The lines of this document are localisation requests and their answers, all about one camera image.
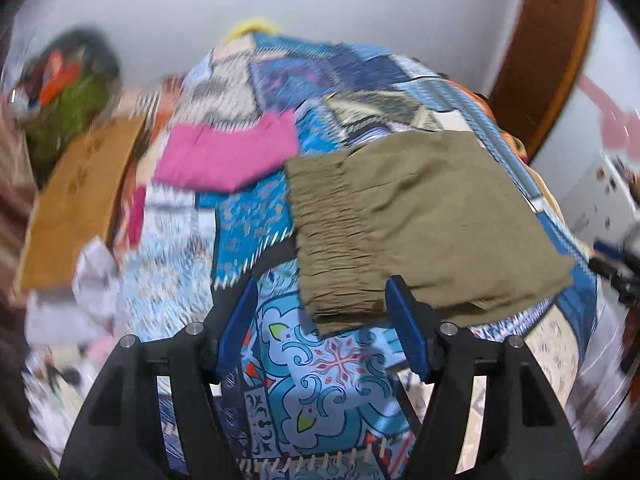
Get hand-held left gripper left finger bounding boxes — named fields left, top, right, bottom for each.
left=59, top=279, right=259, bottom=480

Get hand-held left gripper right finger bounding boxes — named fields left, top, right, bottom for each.
left=385, top=275, right=586, bottom=480

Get olive green pants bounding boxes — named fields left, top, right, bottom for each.
left=283, top=130, right=576, bottom=337

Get blue patchwork printed blanket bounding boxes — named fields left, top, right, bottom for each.
left=115, top=32, right=626, bottom=480

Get white crumpled cloth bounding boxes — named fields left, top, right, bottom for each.
left=25, top=239, right=121, bottom=347

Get pink garment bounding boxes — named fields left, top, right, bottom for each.
left=152, top=110, right=301, bottom=193

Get orange fleece blanket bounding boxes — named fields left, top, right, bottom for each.
left=440, top=79, right=530, bottom=163

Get brown wooden door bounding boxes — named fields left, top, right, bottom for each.
left=487, top=0, right=601, bottom=161

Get striped orange bed sheet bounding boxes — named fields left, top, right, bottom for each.
left=114, top=77, right=187, bottom=128

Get green patterned basket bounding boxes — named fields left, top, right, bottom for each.
left=25, top=72, right=113, bottom=171

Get yellow hoop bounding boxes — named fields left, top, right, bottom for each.
left=222, top=19, right=279, bottom=43

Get orange box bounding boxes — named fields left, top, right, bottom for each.
left=39, top=50, right=77, bottom=105

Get grey curved pillow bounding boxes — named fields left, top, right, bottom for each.
left=45, top=26, right=122, bottom=83

